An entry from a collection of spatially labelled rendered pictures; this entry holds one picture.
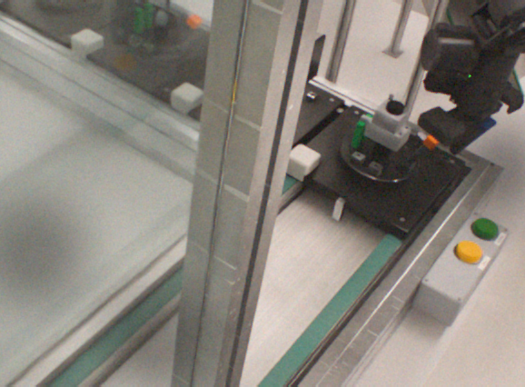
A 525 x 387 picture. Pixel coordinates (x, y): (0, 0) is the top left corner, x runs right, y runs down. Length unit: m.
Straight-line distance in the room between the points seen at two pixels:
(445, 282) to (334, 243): 0.19
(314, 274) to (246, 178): 0.94
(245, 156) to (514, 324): 1.10
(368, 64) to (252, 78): 1.57
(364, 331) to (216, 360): 0.75
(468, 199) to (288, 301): 0.39
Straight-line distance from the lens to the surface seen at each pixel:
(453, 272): 1.27
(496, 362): 1.32
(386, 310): 1.17
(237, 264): 0.35
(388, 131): 1.33
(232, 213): 0.33
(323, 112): 1.48
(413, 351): 1.27
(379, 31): 2.00
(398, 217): 1.30
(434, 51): 1.11
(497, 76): 1.15
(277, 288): 1.22
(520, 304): 1.41
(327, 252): 1.29
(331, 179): 1.33
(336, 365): 1.10
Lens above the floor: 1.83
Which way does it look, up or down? 42 degrees down
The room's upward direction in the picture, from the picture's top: 11 degrees clockwise
